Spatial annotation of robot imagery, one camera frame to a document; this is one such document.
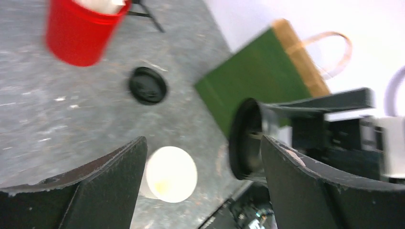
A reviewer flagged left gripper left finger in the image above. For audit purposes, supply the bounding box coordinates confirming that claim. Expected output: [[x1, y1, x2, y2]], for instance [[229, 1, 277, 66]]
[[0, 136, 148, 229]]

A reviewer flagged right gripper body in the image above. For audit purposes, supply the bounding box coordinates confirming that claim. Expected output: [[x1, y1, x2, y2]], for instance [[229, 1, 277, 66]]
[[290, 116, 387, 181]]

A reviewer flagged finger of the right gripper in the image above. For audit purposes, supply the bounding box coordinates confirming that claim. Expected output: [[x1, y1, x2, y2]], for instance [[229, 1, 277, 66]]
[[258, 88, 374, 115]]

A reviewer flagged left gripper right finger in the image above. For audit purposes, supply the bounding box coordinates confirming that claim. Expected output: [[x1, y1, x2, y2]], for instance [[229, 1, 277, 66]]
[[261, 135, 405, 229]]

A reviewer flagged single white paper cup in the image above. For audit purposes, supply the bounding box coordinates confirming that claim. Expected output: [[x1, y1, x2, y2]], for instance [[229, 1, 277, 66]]
[[139, 146, 198, 203]]

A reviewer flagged green paper bag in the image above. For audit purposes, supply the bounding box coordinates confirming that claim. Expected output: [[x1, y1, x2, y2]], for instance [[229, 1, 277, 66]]
[[194, 19, 337, 137]]

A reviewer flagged red cylindrical holder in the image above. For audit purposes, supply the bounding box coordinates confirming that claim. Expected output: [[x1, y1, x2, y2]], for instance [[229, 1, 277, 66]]
[[45, 0, 131, 67]]

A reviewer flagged black mini tripod stand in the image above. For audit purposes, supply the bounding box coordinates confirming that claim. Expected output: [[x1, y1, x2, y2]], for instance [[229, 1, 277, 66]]
[[128, 0, 165, 33]]

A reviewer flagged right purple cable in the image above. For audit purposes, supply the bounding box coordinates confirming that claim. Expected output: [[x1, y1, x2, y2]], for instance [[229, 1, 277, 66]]
[[383, 64, 405, 117]]

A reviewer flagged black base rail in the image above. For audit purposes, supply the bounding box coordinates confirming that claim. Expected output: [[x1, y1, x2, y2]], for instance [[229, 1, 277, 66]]
[[198, 182, 277, 229]]

